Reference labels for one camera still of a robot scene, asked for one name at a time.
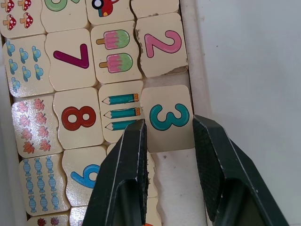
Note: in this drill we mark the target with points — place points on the plain cream number tile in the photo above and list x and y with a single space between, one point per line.
155 8

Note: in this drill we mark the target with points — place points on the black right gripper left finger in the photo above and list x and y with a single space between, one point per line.
117 179

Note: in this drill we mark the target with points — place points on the blue umbrellas picture tile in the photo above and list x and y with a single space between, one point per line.
28 68

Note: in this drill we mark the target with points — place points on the pink number 2 tile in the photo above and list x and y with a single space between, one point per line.
162 44

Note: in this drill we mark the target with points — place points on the glossy cream number tile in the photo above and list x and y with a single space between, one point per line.
77 215

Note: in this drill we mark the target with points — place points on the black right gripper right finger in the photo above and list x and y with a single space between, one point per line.
225 169

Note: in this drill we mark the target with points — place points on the green number 6 tile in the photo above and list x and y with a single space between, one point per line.
65 21

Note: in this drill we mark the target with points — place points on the red ladybugs picture tile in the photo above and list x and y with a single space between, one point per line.
47 221

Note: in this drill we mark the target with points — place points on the white wooden puzzle board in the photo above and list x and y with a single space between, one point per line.
178 179

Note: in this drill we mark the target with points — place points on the red car picture tile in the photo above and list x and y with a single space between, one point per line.
113 16

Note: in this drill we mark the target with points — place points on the three pencils picture tile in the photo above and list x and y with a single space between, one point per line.
117 103

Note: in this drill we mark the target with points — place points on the red mushrooms picture tile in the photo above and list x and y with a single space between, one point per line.
23 18

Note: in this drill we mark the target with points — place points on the purple number 7 tile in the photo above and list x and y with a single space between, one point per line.
70 58

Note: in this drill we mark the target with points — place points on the cream tile with orange print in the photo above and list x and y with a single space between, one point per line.
154 212

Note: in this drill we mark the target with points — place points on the orange leaves picture tile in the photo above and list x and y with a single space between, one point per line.
35 127

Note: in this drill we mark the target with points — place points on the blue number 9 tile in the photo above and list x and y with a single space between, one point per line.
80 174

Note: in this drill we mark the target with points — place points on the red number 8 tile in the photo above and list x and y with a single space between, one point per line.
77 117

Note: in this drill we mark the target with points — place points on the two popsicles picture tile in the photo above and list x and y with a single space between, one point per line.
116 51

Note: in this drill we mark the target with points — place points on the blue candies picture tile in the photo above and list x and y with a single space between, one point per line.
42 183

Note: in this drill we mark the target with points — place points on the teal number 3 tile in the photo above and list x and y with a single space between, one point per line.
168 99

